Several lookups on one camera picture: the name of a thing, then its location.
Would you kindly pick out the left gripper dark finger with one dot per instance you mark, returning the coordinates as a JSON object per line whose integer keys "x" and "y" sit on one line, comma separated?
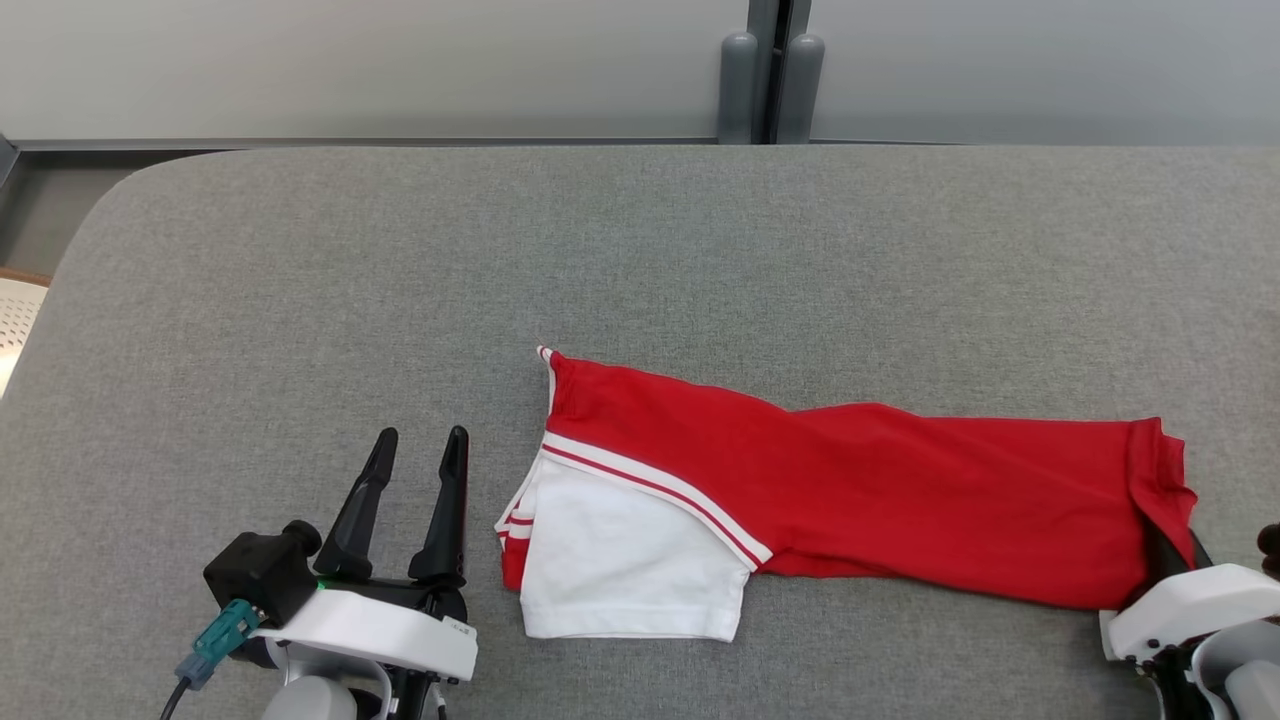
{"x": 360, "y": 520}
{"x": 448, "y": 520}

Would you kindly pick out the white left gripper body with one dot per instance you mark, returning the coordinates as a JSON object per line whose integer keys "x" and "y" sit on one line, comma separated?
{"x": 380, "y": 635}

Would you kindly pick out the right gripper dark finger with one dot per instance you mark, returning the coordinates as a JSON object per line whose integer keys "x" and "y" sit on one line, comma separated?
{"x": 1198, "y": 555}
{"x": 1163, "y": 558}

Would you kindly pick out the red and white jersey shirt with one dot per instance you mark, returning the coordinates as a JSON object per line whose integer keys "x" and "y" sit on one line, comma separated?
{"x": 900, "y": 500}

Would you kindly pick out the beige perforated chair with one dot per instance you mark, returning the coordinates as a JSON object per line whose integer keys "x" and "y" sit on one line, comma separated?
{"x": 15, "y": 320}

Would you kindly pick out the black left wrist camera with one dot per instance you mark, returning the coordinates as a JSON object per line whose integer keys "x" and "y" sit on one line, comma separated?
{"x": 260, "y": 575}

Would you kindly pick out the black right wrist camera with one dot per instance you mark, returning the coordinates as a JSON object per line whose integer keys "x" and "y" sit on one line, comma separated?
{"x": 1270, "y": 550}

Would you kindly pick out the grey partition base rail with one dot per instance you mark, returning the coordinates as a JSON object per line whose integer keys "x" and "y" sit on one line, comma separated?
{"x": 400, "y": 143}

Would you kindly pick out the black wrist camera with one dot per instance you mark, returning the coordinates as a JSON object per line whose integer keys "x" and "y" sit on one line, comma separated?
{"x": 260, "y": 575}
{"x": 1270, "y": 550}

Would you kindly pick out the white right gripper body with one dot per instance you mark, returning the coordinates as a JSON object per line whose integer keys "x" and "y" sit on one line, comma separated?
{"x": 1200, "y": 605}

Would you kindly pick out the grey cylinder post bumper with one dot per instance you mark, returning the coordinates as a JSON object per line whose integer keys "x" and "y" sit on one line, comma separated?
{"x": 738, "y": 90}
{"x": 802, "y": 90}

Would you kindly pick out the grey partition post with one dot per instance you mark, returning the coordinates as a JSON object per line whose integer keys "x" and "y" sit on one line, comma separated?
{"x": 762, "y": 15}

